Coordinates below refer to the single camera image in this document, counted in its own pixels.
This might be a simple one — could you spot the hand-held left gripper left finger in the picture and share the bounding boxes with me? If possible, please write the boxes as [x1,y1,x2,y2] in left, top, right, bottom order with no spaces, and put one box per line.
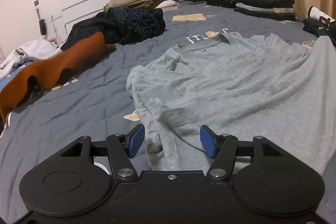
[59,124,146,181]

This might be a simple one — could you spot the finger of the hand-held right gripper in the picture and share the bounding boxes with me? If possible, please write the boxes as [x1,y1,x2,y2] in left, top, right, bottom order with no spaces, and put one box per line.
[318,17,336,39]

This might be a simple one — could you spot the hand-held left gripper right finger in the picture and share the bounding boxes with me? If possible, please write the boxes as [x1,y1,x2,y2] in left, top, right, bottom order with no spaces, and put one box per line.
[199,124,285,182]

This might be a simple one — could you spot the grey t-shirt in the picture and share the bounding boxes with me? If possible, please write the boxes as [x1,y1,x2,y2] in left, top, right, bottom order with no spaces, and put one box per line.
[126,32,336,177]

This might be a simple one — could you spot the folded dotted clothes stack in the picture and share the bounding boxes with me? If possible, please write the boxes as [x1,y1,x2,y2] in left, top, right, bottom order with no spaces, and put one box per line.
[303,6,336,47]

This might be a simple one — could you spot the folded grey clothes stack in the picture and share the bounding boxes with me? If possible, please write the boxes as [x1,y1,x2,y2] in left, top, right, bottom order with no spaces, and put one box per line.
[234,2,297,22]

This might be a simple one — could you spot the rust orange sweater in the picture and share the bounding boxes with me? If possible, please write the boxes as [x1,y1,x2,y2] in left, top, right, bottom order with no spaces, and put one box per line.
[0,31,116,122]

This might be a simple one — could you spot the black crumpled garment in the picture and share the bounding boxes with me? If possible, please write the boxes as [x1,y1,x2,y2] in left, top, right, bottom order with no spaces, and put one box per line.
[63,11,124,52]

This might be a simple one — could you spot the light grey hoodie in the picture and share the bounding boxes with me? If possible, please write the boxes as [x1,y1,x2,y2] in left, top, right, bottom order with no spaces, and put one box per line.
[0,39,62,80]

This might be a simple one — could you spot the blue printed pillow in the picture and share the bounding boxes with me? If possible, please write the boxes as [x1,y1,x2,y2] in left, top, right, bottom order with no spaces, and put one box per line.
[0,63,32,88]

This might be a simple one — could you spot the small white pillow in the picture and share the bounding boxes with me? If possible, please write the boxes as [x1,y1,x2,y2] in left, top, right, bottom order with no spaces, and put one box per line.
[159,0,179,9]

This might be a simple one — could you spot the folded dark brown garment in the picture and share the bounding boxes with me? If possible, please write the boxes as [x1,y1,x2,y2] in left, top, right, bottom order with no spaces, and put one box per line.
[131,0,175,8]

